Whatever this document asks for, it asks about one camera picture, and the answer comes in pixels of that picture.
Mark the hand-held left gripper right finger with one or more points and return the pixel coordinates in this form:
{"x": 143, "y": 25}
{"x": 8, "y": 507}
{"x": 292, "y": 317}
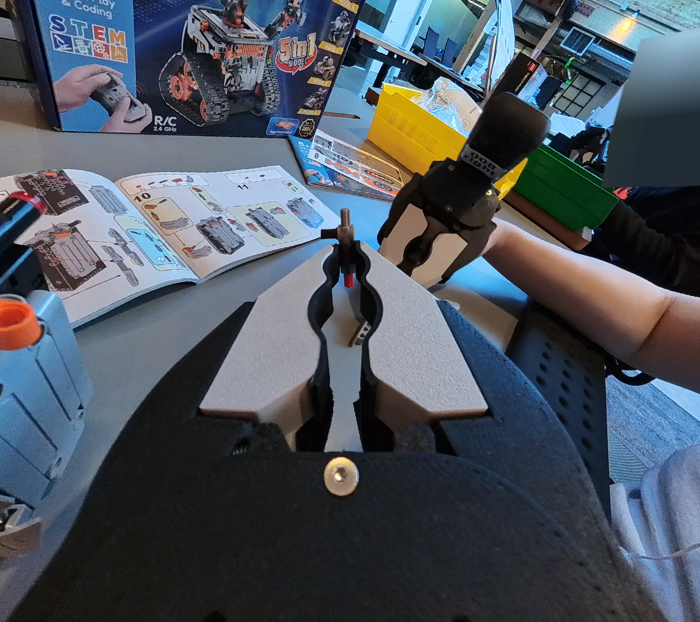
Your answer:
{"x": 426, "y": 359}

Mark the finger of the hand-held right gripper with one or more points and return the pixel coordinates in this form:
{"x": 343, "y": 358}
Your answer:
{"x": 404, "y": 231}
{"x": 444, "y": 260}

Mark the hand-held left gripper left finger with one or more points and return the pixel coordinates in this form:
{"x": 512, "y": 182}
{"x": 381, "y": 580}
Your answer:
{"x": 262, "y": 359}

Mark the small grey pin connector piece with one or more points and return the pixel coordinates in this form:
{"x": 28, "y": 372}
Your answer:
{"x": 344, "y": 236}

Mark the small grey brick beam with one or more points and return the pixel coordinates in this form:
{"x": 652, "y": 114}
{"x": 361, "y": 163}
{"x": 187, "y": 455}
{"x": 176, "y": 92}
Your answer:
{"x": 359, "y": 335}

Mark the person's right forearm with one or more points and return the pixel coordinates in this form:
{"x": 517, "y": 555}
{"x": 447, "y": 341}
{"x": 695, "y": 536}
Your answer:
{"x": 590, "y": 294}

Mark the grey desk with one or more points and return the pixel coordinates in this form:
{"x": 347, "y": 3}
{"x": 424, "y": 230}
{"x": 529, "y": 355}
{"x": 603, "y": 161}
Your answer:
{"x": 164, "y": 348}

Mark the white background desk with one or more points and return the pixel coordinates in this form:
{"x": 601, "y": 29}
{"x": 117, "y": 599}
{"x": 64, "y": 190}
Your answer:
{"x": 383, "y": 39}

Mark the brown wooden table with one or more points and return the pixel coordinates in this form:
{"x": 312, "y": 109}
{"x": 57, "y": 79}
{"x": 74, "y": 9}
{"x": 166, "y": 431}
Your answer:
{"x": 547, "y": 228}

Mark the yellow plastic bin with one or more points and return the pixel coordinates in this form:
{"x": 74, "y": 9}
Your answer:
{"x": 404, "y": 130}

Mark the green plastic bin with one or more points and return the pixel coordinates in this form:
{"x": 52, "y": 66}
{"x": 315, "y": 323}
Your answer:
{"x": 563, "y": 190}

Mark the clear plastic bag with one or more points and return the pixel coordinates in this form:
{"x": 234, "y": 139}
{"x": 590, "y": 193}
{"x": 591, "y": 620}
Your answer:
{"x": 448, "y": 102}

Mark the blue leaflet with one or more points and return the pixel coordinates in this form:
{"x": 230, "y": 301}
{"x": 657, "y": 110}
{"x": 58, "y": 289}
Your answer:
{"x": 314, "y": 176}

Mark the black cardboard box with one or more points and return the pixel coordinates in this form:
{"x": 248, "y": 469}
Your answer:
{"x": 525, "y": 80}

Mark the black perforated chair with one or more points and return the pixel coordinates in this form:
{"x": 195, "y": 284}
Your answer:
{"x": 558, "y": 387}

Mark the open instruction booklet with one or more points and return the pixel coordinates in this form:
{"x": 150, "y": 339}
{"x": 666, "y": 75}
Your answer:
{"x": 164, "y": 228}

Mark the white foam board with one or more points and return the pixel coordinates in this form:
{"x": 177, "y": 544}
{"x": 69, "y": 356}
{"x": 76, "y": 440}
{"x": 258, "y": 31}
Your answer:
{"x": 503, "y": 20}

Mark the person's pale clothing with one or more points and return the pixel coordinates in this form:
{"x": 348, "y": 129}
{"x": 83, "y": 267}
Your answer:
{"x": 661, "y": 534}

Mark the blue robot kit box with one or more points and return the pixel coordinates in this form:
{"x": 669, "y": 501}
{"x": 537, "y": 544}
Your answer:
{"x": 164, "y": 31}

